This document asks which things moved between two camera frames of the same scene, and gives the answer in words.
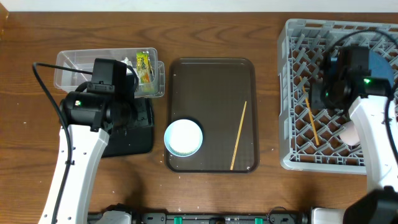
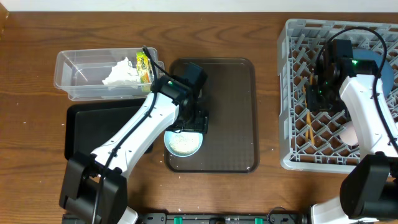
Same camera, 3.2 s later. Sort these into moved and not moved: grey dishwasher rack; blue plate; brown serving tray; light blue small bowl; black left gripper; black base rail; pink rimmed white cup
Moved: black left gripper
Not moved: grey dishwasher rack; light blue small bowl; blue plate; black base rail; brown serving tray; pink rimmed white cup
